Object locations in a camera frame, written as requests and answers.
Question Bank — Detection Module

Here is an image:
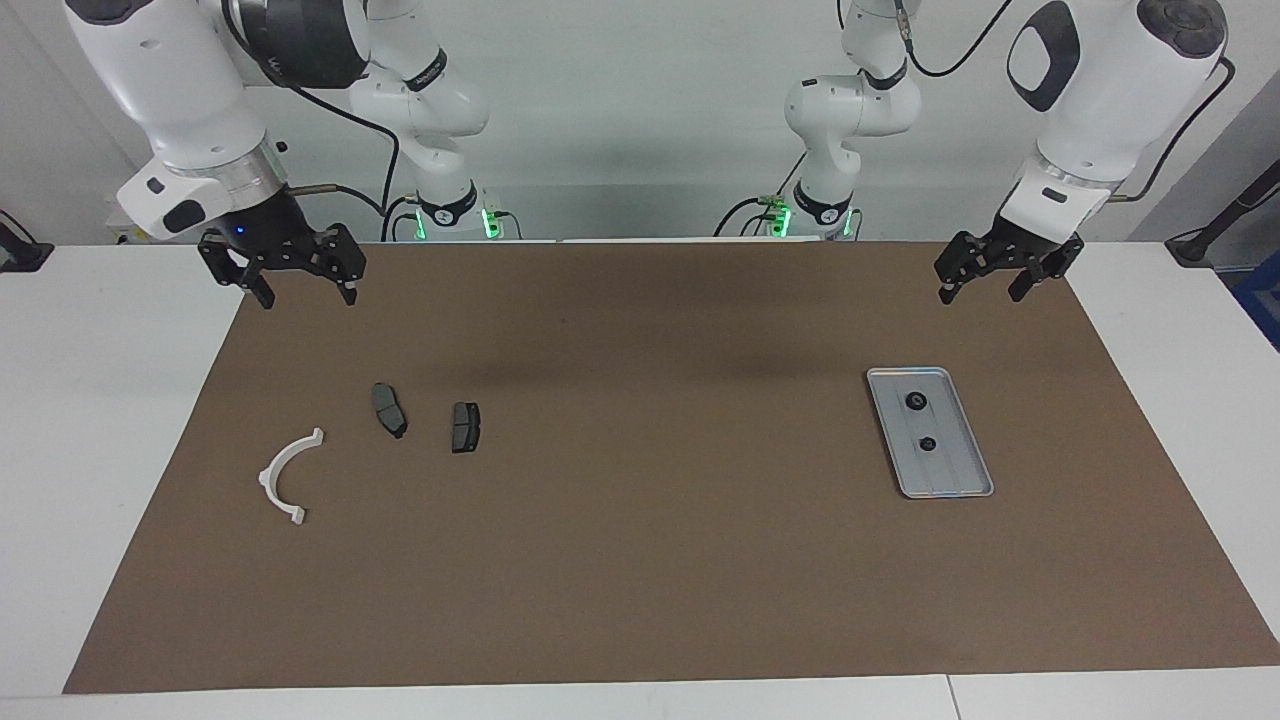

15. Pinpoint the blue crate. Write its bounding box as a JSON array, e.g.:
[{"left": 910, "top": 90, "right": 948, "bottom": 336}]
[{"left": 1232, "top": 262, "right": 1280, "bottom": 353}]

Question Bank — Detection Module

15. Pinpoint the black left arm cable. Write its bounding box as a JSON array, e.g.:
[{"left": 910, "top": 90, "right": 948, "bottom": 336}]
[{"left": 895, "top": 0, "right": 1237, "bottom": 206}]

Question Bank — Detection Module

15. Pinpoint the silver metal tray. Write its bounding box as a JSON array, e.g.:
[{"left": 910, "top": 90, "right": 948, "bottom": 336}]
[{"left": 866, "top": 367, "right": 995, "bottom": 499}]

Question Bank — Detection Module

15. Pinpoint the black table clamp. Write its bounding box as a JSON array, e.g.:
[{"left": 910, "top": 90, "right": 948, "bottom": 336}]
[{"left": 0, "top": 210, "right": 54, "bottom": 273}]

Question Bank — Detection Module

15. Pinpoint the black left base cable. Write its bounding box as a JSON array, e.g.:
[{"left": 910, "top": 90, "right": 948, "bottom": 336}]
[{"left": 714, "top": 150, "right": 806, "bottom": 239}]

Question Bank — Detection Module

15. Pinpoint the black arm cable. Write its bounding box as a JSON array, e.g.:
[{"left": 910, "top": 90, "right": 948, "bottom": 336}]
[
  {"left": 895, "top": 0, "right": 1237, "bottom": 206},
  {"left": 225, "top": 0, "right": 401, "bottom": 216}
]

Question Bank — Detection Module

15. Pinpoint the dark curved brake pad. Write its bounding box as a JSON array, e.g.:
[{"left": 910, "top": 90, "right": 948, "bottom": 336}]
[{"left": 371, "top": 383, "right": 409, "bottom": 440}]

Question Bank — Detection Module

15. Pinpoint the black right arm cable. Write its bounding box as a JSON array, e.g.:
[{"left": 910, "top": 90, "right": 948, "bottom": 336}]
[{"left": 225, "top": 0, "right": 401, "bottom": 216}]

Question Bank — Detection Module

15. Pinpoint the brown table mat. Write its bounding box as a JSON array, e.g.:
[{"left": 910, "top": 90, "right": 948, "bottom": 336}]
[{"left": 62, "top": 240, "right": 1280, "bottom": 694}]

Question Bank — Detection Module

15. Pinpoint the white curved plastic bracket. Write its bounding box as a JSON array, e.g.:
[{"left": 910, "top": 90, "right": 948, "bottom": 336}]
[{"left": 258, "top": 428, "right": 326, "bottom": 526}]

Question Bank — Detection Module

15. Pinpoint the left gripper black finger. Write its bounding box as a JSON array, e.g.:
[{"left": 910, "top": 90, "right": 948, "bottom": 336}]
[
  {"left": 935, "top": 232, "right": 1002, "bottom": 304},
  {"left": 1008, "top": 245, "right": 1085, "bottom": 303}
]

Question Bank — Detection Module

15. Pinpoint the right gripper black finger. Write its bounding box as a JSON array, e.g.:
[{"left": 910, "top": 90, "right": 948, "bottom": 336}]
[
  {"left": 198, "top": 228, "right": 276, "bottom": 309},
  {"left": 303, "top": 224, "right": 366, "bottom": 305}
]

